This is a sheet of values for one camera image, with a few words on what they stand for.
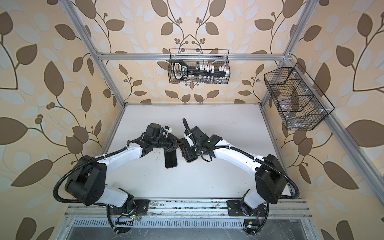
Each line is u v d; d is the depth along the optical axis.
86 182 0.43
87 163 0.44
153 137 0.69
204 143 0.62
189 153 0.71
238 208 0.72
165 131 0.78
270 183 0.42
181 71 0.84
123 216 0.72
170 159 1.06
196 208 0.75
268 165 0.42
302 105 0.72
